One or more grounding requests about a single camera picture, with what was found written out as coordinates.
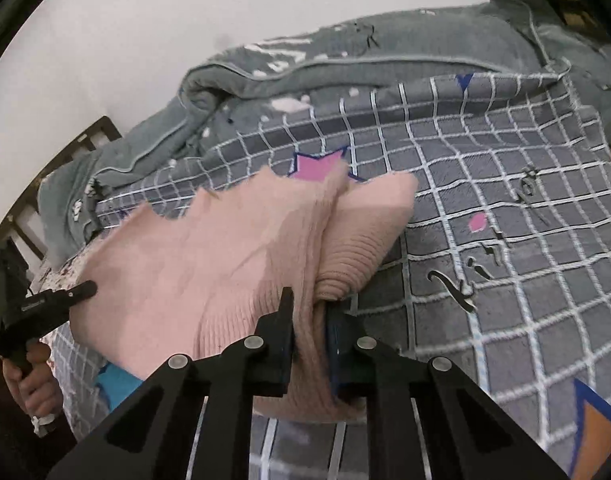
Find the floral bed sheet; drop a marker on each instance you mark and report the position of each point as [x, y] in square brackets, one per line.
[74, 366]

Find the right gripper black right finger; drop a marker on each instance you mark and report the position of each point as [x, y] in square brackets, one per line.
[426, 420]

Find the person's left hand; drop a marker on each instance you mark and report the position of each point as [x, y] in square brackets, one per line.
[37, 391]

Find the pink knit sweater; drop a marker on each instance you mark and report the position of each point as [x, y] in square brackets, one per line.
[197, 284]

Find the grey-green fleece blanket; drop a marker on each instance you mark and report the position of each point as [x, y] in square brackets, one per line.
[236, 90]

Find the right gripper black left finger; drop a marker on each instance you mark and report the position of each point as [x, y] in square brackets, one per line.
[191, 418]

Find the grey checked star quilt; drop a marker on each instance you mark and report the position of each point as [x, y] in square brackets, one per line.
[505, 266]

